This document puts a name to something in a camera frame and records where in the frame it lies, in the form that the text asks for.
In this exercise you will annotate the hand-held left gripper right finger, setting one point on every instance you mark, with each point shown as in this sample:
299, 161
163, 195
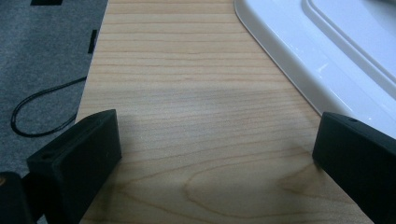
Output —
358, 161

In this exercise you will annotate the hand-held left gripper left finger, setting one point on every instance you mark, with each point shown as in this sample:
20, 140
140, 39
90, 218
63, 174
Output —
77, 168

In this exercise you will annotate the black tape strip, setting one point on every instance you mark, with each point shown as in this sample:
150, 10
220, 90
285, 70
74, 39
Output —
92, 41

